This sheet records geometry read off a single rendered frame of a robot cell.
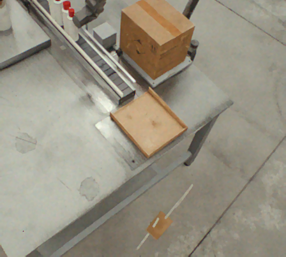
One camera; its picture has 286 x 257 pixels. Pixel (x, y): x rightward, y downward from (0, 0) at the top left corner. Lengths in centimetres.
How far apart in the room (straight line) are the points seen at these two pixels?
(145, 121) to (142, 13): 55
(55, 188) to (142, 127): 51
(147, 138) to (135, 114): 15
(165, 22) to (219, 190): 133
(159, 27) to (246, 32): 197
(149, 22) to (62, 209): 97
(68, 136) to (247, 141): 159
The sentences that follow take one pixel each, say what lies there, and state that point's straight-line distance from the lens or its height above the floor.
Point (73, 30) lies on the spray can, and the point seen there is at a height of 97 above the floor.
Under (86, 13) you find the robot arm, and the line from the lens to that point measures 160.
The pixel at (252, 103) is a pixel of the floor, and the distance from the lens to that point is 304.
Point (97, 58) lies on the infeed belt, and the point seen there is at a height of 88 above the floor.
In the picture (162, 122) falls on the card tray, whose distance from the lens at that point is 172.
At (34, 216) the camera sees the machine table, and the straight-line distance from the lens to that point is 154.
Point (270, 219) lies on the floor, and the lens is 263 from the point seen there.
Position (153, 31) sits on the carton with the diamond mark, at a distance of 170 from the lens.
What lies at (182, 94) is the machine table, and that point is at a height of 83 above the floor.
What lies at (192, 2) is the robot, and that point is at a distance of 264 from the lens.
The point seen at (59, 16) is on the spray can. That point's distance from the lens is 201.
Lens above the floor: 229
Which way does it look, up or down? 58 degrees down
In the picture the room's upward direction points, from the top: 11 degrees clockwise
